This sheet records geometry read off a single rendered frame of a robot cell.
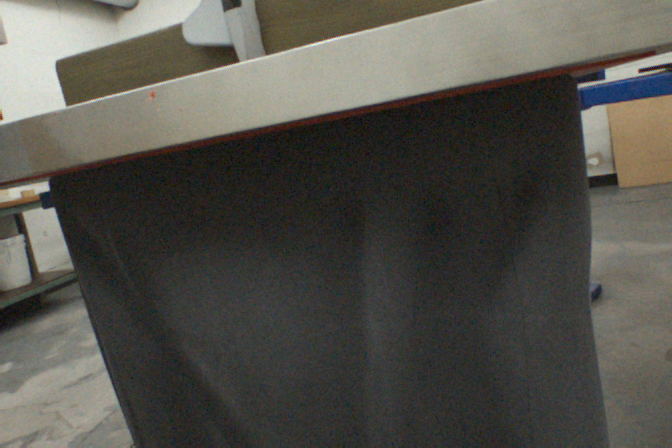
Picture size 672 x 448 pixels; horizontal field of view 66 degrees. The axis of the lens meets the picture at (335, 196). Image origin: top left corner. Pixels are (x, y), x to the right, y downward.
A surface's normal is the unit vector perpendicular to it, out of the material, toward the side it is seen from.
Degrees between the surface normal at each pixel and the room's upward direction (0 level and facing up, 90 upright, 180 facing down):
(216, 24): 83
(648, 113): 77
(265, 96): 90
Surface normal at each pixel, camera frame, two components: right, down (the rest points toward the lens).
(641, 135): -0.34, -0.02
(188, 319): -0.50, 0.28
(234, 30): -0.25, 0.40
